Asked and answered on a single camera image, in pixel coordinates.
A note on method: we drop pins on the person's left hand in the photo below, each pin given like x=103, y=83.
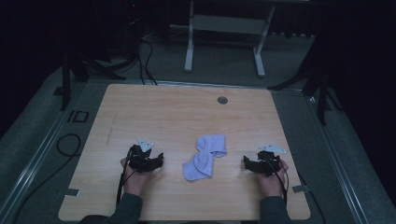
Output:
x=135, y=182

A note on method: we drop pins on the black metal stand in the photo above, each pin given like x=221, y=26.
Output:
x=322, y=93
x=66, y=81

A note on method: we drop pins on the white metal table frame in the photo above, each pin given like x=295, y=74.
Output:
x=229, y=24

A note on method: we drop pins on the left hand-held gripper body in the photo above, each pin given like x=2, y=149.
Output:
x=140, y=161

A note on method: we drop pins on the metal floor rail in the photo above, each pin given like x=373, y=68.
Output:
x=339, y=161
x=31, y=169

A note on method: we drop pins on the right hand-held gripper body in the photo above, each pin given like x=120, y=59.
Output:
x=268, y=162

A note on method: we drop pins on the person's right hand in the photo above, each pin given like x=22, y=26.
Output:
x=271, y=184

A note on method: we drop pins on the grey tape strip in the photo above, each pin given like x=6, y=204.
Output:
x=72, y=192
x=300, y=188

